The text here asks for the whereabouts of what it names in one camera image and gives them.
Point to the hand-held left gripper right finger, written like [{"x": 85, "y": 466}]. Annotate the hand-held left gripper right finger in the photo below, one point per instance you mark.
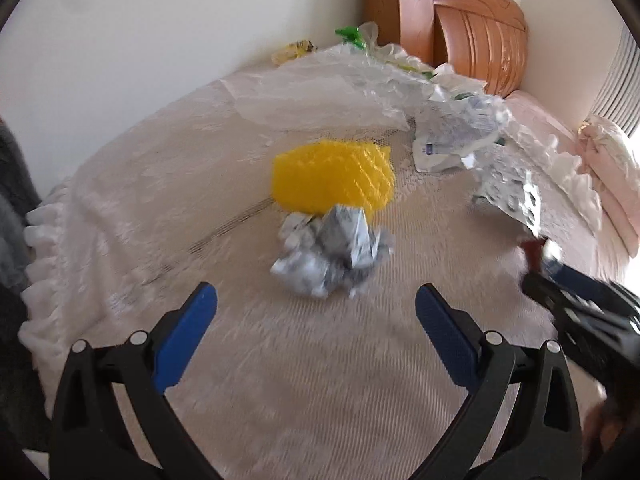
[{"x": 442, "y": 330}]

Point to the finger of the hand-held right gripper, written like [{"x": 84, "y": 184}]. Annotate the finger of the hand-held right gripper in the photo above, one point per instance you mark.
[
  {"x": 580, "y": 279},
  {"x": 585, "y": 320}
]

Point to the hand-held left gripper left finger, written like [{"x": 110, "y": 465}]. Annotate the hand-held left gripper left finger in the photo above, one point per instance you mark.
[{"x": 187, "y": 330}]

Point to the silver patterned wrapper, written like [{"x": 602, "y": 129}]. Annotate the silver patterned wrapper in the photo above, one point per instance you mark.
[{"x": 510, "y": 190}]

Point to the white printed packet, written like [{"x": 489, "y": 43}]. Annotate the white printed packet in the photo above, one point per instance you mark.
[{"x": 450, "y": 135}]

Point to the yellow foam fruit net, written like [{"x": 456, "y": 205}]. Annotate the yellow foam fruit net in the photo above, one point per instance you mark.
[{"x": 325, "y": 175}]

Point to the clear plastic bag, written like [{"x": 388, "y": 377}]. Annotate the clear plastic bag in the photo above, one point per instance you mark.
[{"x": 320, "y": 85}]

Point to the small yellow toy figure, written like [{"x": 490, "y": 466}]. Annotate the small yellow toy figure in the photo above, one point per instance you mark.
[{"x": 295, "y": 51}]

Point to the green plastic bag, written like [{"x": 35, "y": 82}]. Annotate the green plastic bag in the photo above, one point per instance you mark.
[{"x": 347, "y": 35}]

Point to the person's right hand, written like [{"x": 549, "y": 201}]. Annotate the person's right hand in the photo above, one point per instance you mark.
[{"x": 602, "y": 430}]

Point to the pink pillow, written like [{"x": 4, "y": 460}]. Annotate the pink pillow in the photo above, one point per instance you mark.
[{"x": 615, "y": 170}]

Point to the white lace bedspread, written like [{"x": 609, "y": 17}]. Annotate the white lace bedspread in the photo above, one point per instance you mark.
[{"x": 150, "y": 200}]

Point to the pink bed sheet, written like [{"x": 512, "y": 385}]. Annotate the pink bed sheet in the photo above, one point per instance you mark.
[{"x": 545, "y": 115}]

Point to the striped white curtain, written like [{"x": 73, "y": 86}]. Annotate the striped white curtain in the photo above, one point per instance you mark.
[{"x": 622, "y": 85}]

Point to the dark grey cloth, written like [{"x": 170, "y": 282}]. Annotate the dark grey cloth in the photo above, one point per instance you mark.
[{"x": 12, "y": 200}]

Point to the wooden headboard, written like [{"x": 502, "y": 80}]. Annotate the wooden headboard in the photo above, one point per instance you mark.
[{"x": 475, "y": 25}]

